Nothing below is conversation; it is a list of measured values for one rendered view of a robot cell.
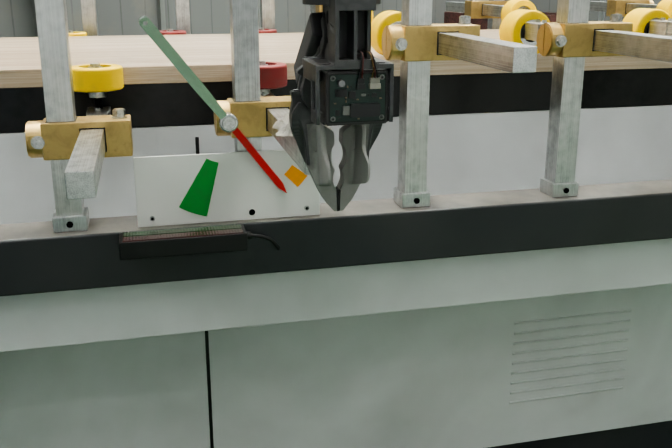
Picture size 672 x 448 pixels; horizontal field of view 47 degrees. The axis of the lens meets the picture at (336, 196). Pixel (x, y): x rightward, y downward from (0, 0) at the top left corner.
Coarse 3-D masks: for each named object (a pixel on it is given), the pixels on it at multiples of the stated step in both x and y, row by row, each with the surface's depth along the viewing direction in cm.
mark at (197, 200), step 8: (208, 160) 109; (208, 168) 109; (216, 168) 109; (200, 176) 109; (208, 176) 109; (192, 184) 109; (200, 184) 109; (208, 184) 110; (192, 192) 109; (200, 192) 110; (208, 192) 110; (184, 200) 109; (192, 200) 110; (200, 200) 110; (208, 200) 110; (184, 208) 110; (192, 208) 110; (200, 208) 110; (208, 208) 111
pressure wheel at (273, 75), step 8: (264, 64) 121; (272, 64) 123; (280, 64) 121; (264, 72) 118; (272, 72) 119; (280, 72) 120; (264, 80) 118; (272, 80) 119; (280, 80) 120; (264, 88) 119; (272, 88) 119
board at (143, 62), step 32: (480, 32) 200; (0, 64) 127; (32, 64) 127; (128, 64) 127; (160, 64) 127; (192, 64) 127; (224, 64) 127; (288, 64) 129; (448, 64) 136; (544, 64) 140; (608, 64) 143; (640, 64) 145
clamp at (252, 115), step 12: (276, 96) 113; (288, 96) 113; (228, 108) 108; (240, 108) 108; (252, 108) 108; (264, 108) 109; (288, 108) 109; (216, 120) 108; (240, 120) 108; (252, 120) 109; (264, 120) 109; (216, 132) 109; (228, 132) 109; (252, 132) 109; (264, 132) 110
